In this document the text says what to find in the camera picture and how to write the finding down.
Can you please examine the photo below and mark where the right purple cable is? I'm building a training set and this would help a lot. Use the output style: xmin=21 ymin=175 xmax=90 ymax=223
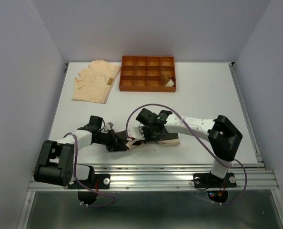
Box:
xmin=126 ymin=103 xmax=249 ymax=206

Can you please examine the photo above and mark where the dark grey underwear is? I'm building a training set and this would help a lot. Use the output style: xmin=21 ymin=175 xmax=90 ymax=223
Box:
xmin=106 ymin=129 xmax=180 ymax=150

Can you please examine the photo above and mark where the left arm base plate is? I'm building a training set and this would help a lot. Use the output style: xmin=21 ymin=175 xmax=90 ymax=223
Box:
xmin=81 ymin=174 xmax=111 ymax=189

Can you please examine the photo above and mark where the aluminium right side rail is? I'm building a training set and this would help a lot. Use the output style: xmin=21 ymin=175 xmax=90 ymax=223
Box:
xmin=228 ymin=62 xmax=266 ymax=169

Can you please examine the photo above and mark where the aluminium front rail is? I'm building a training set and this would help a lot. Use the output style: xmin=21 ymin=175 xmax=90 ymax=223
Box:
xmin=27 ymin=163 xmax=281 ymax=191

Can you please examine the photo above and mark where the brown underwear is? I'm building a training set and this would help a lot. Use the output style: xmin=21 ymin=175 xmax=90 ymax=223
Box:
xmin=161 ymin=74 xmax=175 ymax=87

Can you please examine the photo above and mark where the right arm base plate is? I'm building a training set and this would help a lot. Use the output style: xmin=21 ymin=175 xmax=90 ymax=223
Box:
xmin=192 ymin=172 xmax=237 ymax=189

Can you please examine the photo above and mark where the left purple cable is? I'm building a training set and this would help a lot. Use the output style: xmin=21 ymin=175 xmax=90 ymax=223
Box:
xmin=62 ymin=133 xmax=117 ymax=208

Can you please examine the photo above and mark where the peach underwear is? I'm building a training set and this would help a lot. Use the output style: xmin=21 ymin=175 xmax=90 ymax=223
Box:
xmin=72 ymin=60 xmax=121 ymax=104

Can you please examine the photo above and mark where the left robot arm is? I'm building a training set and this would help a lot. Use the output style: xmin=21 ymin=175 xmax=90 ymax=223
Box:
xmin=33 ymin=115 xmax=129 ymax=187

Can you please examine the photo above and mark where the purple cable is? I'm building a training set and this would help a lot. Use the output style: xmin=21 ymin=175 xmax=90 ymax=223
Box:
xmin=126 ymin=103 xmax=249 ymax=206
xmin=62 ymin=133 xmax=117 ymax=208

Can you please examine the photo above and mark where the orange compartment tray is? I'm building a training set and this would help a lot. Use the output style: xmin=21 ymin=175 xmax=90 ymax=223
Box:
xmin=119 ymin=55 xmax=177 ymax=93

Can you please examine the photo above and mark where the aluminium rail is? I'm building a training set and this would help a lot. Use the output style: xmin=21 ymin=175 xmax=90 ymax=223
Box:
xmin=27 ymin=163 xmax=281 ymax=191
xmin=228 ymin=62 xmax=266 ymax=169

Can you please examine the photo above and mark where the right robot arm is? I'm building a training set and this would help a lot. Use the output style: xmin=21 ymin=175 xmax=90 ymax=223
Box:
xmin=136 ymin=108 xmax=243 ymax=186

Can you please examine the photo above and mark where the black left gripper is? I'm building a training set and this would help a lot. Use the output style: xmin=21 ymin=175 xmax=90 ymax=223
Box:
xmin=94 ymin=129 xmax=128 ymax=152

